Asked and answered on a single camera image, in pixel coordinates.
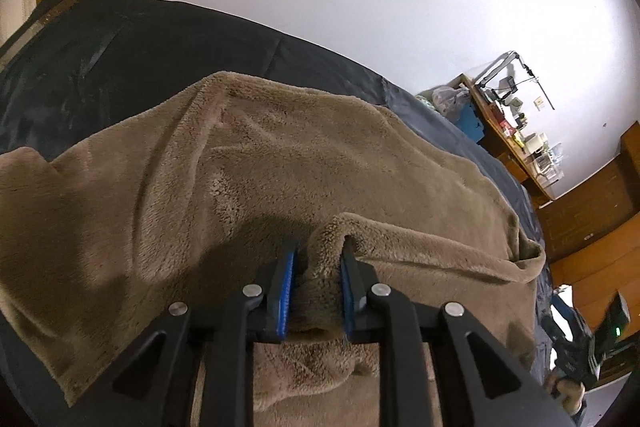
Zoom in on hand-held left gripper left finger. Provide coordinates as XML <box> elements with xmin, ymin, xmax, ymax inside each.
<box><xmin>65</xmin><ymin>241</ymin><xmax>301</xmax><ymax>427</ymax></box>

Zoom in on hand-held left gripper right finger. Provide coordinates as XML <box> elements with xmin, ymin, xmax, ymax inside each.
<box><xmin>340</xmin><ymin>239</ymin><xmax>578</xmax><ymax>427</ymax></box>

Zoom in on brown fleece garment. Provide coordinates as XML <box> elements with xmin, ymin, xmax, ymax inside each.
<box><xmin>0</xmin><ymin>71</ymin><xmax>548</xmax><ymax>427</ymax></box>

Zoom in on person's right hand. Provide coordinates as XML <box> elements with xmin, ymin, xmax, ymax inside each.
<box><xmin>545</xmin><ymin>369</ymin><xmax>587</xmax><ymax>413</ymax></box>

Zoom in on clear plastic container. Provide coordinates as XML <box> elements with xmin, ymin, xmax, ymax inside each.
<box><xmin>535</xmin><ymin>152</ymin><xmax>564</xmax><ymax>180</ymax></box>

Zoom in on wooden desk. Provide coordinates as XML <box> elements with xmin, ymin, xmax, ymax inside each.
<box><xmin>460</xmin><ymin>74</ymin><xmax>566</xmax><ymax>208</ymax></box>

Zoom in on clear plastic bag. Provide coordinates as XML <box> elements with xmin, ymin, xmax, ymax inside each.
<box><xmin>431</xmin><ymin>86</ymin><xmax>471</xmax><ymax>118</ymax></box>

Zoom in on black metal desk stand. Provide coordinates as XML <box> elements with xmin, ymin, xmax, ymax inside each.
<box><xmin>472</xmin><ymin>51</ymin><xmax>556</xmax><ymax>110</ymax></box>

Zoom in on black bed cover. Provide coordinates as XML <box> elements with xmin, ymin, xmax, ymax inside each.
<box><xmin>0</xmin><ymin>0</ymin><xmax>556</xmax><ymax>427</ymax></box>

